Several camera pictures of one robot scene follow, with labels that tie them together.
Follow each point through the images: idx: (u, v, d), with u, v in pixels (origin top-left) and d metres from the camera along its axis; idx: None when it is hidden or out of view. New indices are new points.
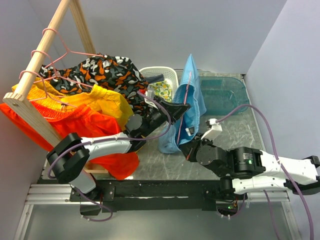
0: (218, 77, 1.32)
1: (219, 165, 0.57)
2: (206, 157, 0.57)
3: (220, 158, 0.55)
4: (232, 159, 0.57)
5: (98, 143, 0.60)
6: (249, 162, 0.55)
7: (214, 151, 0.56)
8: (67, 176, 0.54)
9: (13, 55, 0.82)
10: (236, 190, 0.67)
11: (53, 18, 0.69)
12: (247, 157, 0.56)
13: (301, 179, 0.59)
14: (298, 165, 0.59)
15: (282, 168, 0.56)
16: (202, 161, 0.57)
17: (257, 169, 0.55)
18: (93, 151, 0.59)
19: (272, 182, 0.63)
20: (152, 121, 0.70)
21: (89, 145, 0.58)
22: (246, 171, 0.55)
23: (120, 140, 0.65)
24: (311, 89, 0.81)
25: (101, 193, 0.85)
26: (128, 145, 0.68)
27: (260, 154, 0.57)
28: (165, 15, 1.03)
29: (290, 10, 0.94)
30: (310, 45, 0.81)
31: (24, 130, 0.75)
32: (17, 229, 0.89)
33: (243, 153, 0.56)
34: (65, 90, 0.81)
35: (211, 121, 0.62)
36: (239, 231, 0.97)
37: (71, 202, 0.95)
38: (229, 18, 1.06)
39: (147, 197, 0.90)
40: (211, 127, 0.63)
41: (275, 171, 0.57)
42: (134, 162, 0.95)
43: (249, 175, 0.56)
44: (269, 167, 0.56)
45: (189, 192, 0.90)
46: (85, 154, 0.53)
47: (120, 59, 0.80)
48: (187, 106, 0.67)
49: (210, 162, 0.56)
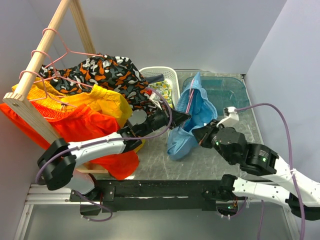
0: (218, 77, 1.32)
1: (235, 151, 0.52)
2: (227, 137, 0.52)
3: (240, 143, 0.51)
4: (247, 151, 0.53)
5: (87, 147, 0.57)
6: (264, 159, 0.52)
7: (236, 135, 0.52)
8: (57, 182, 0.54)
9: (13, 55, 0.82)
10: (234, 190, 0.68)
11: (53, 18, 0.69)
12: (263, 155, 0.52)
13: (306, 197, 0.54)
14: (309, 184, 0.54)
15: (292, 180, 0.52)
16: (221, 140, 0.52)
17: (268, 168, 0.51)
18: (82, 157, 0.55)
19: (273, 195, 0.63)
20: (153, 121, 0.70)
21: (76, 150, 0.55)
22: (256, 168, 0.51)
23: (112, 142, 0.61)
24: (311, 89, 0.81)
25: (101, 193, 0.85)
26: (123, 146, 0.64)
27: (276, 158, 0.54)
28: (165, 15, 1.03)
29: (290, 10, 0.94)
30: (311, 45, 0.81)
31: (24, 130, 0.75)
32: (17, 229, 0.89)
33: (260, 150, 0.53)
34: (65, 91, 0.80)
35: (229, 108, 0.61)
36: (239, 231, 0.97)
37: (71, 202, 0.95)
38: (229, 18, 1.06)
39: (147, 197, 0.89)
40: (229, 114, 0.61)
41: (284, 179, 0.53)
42: (133, 162, 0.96)
43: (257, 173, 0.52)
44: (280, 173, 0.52)
45: (189, 192, 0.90)
46: (73, 161, 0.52)
47: (120, 59, 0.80)
48: (188, 116, 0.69)
49: (229, 143, 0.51)
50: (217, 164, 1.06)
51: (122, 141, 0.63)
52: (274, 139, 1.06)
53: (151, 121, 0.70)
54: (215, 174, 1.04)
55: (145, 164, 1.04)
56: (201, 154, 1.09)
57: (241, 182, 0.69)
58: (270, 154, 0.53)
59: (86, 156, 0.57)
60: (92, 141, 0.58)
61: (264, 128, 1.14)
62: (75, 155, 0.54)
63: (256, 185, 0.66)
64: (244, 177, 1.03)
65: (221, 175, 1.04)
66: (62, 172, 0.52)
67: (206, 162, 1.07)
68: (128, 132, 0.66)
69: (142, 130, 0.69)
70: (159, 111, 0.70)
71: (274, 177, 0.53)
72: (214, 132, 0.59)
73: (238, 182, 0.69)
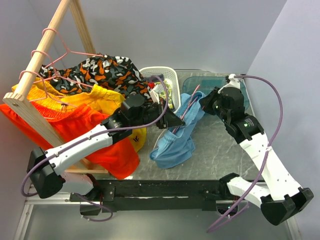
0: (218, 77, 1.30)
1: (229, 104, 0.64)
2: (229, 92, 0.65)
3: (235, 99, 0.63)
4: (239, 115, 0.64)
5: (67, 152, 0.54)
6: (245, 125, 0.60)
7: (238, 95, 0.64)
8: (48, 189, 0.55)
9: (13, 54, 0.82)
10: (228, 181, 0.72)
11: (53, 18, 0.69)
12: (247, 123, 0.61)
13: (270, 182, 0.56)
14: (282, 172, 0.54)
15: (263, 154, 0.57)
16: (223, 92, 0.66)
17: (246, 134, 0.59)
18: (64, 162, 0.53)
19: (254, 192, 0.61)
20: (145, 116, 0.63)
21: (55, 158, 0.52)
22: (236, 129, 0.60)
23: (95, 138, 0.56)
24: (311, 90, 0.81)
25: (101, 193, 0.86)
26: (110, 139, 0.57)
27: (260, 133, 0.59)
28: (165, 15, 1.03)
29: (290, 10, 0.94)
30: (311, 44, 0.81)
31: (25, 131, 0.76)
32: (17, 229, 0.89)
33: (248, 119, 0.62)
34: (65, 90, 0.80)
35: (230, 76, 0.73)
36: (238, 231, 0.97)
37: (71, 202, 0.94)
38: (229, 18, 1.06)
39: (147, 197, 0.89)
40: (230, 81, 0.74)
41: (256, 153, 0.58)
42: (132, 160, 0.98)
43: (234, 135, 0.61)
44: (254, 145, 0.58)
45: (189, 192, 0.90)
46: (52, 170, 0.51)
47: (120, 59, 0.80)
48: (182, 122, 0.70)
49: (227, 95, 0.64)
50: (217, 164, 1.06)
51: (107, 134, 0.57)
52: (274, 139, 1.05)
53: (146, 113, 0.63)
54: (215, 173, 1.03)
55: (145, 164, 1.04)
56: (201, 154, 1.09)
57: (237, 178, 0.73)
58: (256, 127, 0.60)
59: (67, 161, 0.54)
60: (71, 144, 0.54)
61: (265, 127, 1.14)
62: (53, 163, 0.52)
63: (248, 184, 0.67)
64: (244, 177, 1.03)
65: (220, 175, 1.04)
66: (46, 182, 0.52)
67: (206, 162, 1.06)
68: (114, 120, 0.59)
69: (134, 121, 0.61)
70: (155, 107, 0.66)
71: (249, 148, 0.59)
72: (215, 98, 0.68)
73: (234, 179, 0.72)
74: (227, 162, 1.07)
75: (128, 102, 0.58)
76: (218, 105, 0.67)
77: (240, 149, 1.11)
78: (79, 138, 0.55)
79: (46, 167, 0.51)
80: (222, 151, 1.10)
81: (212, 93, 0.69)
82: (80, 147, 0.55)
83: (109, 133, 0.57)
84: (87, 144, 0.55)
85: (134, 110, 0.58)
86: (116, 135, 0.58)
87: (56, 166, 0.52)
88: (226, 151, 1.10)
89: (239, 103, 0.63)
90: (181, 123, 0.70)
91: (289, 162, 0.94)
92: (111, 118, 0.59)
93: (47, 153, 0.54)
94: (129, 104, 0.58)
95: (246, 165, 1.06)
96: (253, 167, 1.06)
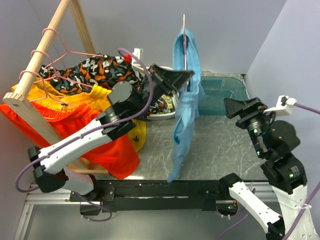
0: (218, 77, 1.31)
1: (277, 147, 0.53)
2: (282, 132, 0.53)
3: (289, 146, 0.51)
4: (283, 155, 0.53)
5: (57, 153, 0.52)
6: (291, 175, 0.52)
7: (293, 139, 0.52)
8: (48, 184, 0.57)
9: (13, 55, 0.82)
10: (231, 187, 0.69)
11: (53, 18, 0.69)
12: (294, 172, 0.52)
13: (296, 236, 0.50)
14: (309, 228, 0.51)
15: (298, 211, 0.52)
16: (273, 130, 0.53)
17: (289, 187, 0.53)
18: (55, 163, 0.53)
19: (259, 212, 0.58)
20: (144, 94, 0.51)
21: (46, 159, 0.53)
22: (277, 175, 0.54)
23: (87, 136, 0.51)
24: (309, 89, 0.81)
25: (101, 193, 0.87)
26: (105, 137, 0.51)
27: (302, 185, 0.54)
28: (164, 15, 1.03)
29: (290, 10, 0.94)
30: (310, 45, 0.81)
31: (25, 132, 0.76)
32: (17, 229, 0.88)
33: (295, 166, 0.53)
34: (65, 90, 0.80)
35: (290, 101, 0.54)
36: (238, 231, 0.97)
37: (71, 201, 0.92)
38: (228, 18, 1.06)
39: (147, 197, 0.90)
40: (286, 106, 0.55)
41: (290, 205, 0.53)
42: (133, 160, 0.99)
43: (274, 180, 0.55)
44: (292, 197, 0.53)
45: (188, 192, 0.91)
46: (42, 172, 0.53)
47: (120, 60, 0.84)
48: (188, 72, 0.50)
49: (280, 138, 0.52)
50: (217, 164, 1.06)
51: (101, 132, 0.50)
52: None
53: (144, 95, 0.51)
54: (215, 173, 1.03)
55: (145, 164, 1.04)
56: (201, 154, 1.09)
57: (241, 186, 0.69)
58: (301, 177, 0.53)
59: (59, 161, 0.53)
60: (62, 143, 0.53)
61: None
62: (43, 165, 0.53)
63: (252, 196, 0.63)
64: (244, 177, 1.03)
65: (220, 175, 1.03)
66: (41, 181, 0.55)
67: (206, 162, 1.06)
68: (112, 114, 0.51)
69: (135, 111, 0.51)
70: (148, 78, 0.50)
71: (285, 196, 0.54)
72: (256, 118, 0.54)
73: (237, 186, 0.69)
74: (227, 162, 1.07)
75: (113, 96, 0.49)
76: (257, 129, 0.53)
77: (240, 149, 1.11)
78: (71, 137, 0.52)
79: (37, 168, 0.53)
80: (222, 151, 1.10)
81: (256, 112, 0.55)
82: (70, 147, 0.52)
83: (102, 131, 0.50)
84: (78, 143, 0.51)
85: (124, 104, 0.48)
86: (113, 132, 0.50)
87: (47, 167, 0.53)
88: (226, 151, 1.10)
89: (291, 149, 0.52)
90: (190, 74, 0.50)
91: None
92: (109, 110, 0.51)
93: (40, 153, 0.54)
94: (113, 98, 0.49)
95: (246, 165, 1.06)
96: (253, 167, 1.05)
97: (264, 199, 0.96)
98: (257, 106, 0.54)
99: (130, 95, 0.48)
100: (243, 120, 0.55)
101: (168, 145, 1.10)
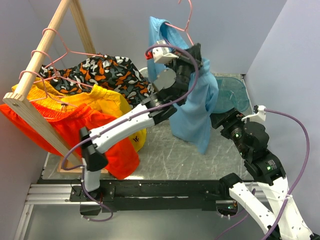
0: (218, 77, 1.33)
1: (252, 143, 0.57)
2: (253, 129, 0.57)
3: (261, 140, 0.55)
4: (261, 154, 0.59)
5: (108, 133, 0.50)
6: (268, 168, 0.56)
7: (262, 133, 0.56)
8: (95, 165, 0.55)
9: (13, 55, 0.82)
10: (231, 188, 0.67)
11: (53, 18, 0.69)
12: (270, 165, 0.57)
13: (283, 229, 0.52)
14: (296, 219, 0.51)
15: (282, 201, 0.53)
16: (246, 128, 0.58)
17: (268, 179, 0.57)
18: (105, 143, 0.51)
19: (260, 214, 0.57)
20: (180, 76, 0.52)
21: (98, 138, 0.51)
22: (257, 170, 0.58)
23: (135, 119, 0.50)
24: (309, 89, 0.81)
25: (101, 193, 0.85)
26: (151, 121, 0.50)
27: (281, 177, 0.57)
28: (164, 15, 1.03)
29: (290, 10, 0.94)
30: (309, 45, 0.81)
31: (25, 132, 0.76)
32: (17, 229, 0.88)
33: (271, 159, 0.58)
34: (65, 91, 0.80)
35: (259, 107, 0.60)
36: (237, 231, 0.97)
37: (71, 201, 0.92)
38: (228, 18, 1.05)
39: (147, 197, 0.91)
40: (258, 113, 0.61)
41: (275, 198, 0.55)
42: (134, 161, 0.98)
43: (255, 175, 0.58)
44: (275, 189, 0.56)
45: (188, 192, 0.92)
46: (94, 151, 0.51)
47: (120, 59, 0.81)
48: (197, 44, 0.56)
49: (252, 134, 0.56)
50: (217, 164, 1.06)
51: (148, 116, 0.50)
52: (273, 140, 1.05)
53: (184, 75, 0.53)
54: (215, 173, 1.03)
55: (145, 164, 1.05)
56: (201, 154, 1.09)
57: (241, 187, 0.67)
58: (278, 169, 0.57)
59: (109, 141, 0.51)
60: (112, 124, 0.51)
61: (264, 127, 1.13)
62: (95, 143, 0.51)
63: (253, 198, 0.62)
64: (244, 177, 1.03)
65: (221, 175, 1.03)
66: (90, 160, 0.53)
67: (206, 162, 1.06)
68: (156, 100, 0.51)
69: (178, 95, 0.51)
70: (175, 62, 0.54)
71: (267, 189, 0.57)
72: (237, 124, 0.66)
73: (237, 186, 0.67)
74: (227, 162, 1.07)
75: (158, 83, 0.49)
76: (238, 134, 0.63)
77: None
78: (120, 118, 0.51)
79: (89, 146, 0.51)
80: (222, 151, 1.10)
81: (236, 119, 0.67)
82: (119, 128, 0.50)
83: (149, 114, 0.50)
84: (127, 125, 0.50)
85: (170, 90, 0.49)
86: (158, 116, 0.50)
87: (99, 146, 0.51)
88: (226, 151, 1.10)
89: (264, 143, 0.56)
90: (199, 45, 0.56)
91: (287, 162, 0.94)
92: (153, 96, 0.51)
93: (91, 133, 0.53)
94: (159, 85, 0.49)
95: None
96: None
97: (264, 199, 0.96)
98: (235, 115, 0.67)
99: (174, 80, 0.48)
100: (226, 129, 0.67)
101: (168, 145, 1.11)
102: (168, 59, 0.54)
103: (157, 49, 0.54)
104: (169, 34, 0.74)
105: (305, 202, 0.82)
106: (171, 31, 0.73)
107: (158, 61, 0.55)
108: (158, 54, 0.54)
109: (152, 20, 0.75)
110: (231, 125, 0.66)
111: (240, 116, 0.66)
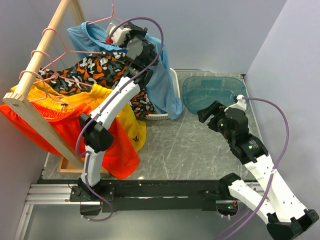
0: (218, 77, 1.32)
1: (234, 127, 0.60)
2: (231, 113, 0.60)
3: (239, 121, 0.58)
4: (243, 136, 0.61)
5: (107, 109, 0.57)
6: (250, 146, 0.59)
7: (241, 117, 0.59)
8: (105, 143, 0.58)
9: (13, 55, 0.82)
10: (230, 185, 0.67)
11: (53, 18, 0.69)
12: (252, 145, 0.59)
13: (277, 207, 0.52)
14: (286, 194, 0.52)
15: (268, 176, 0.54)
16: (227, 112, 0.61)
17: (251, 156, 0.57)
18: (108, 118, 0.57)
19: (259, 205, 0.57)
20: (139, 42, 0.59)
21: (99, 117, 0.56)
22: (241, 151, 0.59)
23: (124, 90, 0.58)
24: (309, 90, 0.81)
25: (101, 193, 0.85)
26: (136, 87, 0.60)
27: (266, 154, 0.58)
28: (164, 14, 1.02)
29: (290, 10, 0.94)
30: (310, 45, 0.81)
31: (25, 132, 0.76)
32: (17, 229, 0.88)
33: (252, 140, 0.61)
34: (64, 91, 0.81)
35: (238, 97, 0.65)
36: (237, 231, 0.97)
37: (71, 202, 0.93)
38: (227, 19, 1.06)
39: (147, 197, 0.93)
40: (238, 102, 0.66)
41: (261, 175, 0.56)
42: (133, 159, 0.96)
43: (239, 156, 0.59)
44: (260, 167, 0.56)
45: (188, 192, 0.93)
46: (102, 126, 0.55)
47: (118, 55, 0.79)
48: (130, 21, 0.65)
49: (232, 117, 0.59)
50: (217, 164, 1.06)
51: (133, 83, 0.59)
52: (273, 140, 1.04)
53: (144, 40, 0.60)
54: (215, 173, 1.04)
55: (145, 164, 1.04)
56: (201, 154, 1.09)
57: (241, 183, 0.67)
58: (260, 147, 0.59)
59: (110, 116, 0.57)
60: (108, 100, 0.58)
61: (264, 127, 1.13)
62: (100, 121, 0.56)
63: (252, 193, 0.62)
64: (244, 177, 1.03)
65: (221, 175, 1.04)
66: (100, 138, 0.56)
67: (206, 162, 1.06)
68: (134, 69, 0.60)
69: (151, 56, 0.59)
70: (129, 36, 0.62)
71: (255, 170, 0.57)
72: (222, 114, 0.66)
73: (236, 183, 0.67)
74: (227, 162, 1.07)
75: (131, 53, 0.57)
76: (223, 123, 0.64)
77: None
78: (111, 94, 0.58)
79: (96, 125, 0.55)
80: (221, 151, 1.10)
81: (219, 111, 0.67)
82: (114, 101, 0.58)
83: (134, 82, 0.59)
84: (119, 97, 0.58)
85: (142, 55, 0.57)
86: (141, 81, 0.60)
87: (103, 124, 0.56)
88: (226, 151, 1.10)
89: (245, 126, 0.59)
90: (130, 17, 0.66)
91: (287, 163, 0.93)
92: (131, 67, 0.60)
93: (92, 115, 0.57)
94: (131, 55, 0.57)
95: None
96: None
97: None
98: (218, 107, 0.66)
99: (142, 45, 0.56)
100: (212, 123, 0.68)
101: (168, 145, 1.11)
102: (123, 37, 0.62)
103: (115, 31, 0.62)
104: (96, 33, 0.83)
105: (304, 201, 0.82)
106: (96, 29, 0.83)
107: (118, 40, 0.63)
108: (118, 33, 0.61)
109: (72, 30, 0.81)
110: (217, 116, 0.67)
111: (223, 107, 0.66)
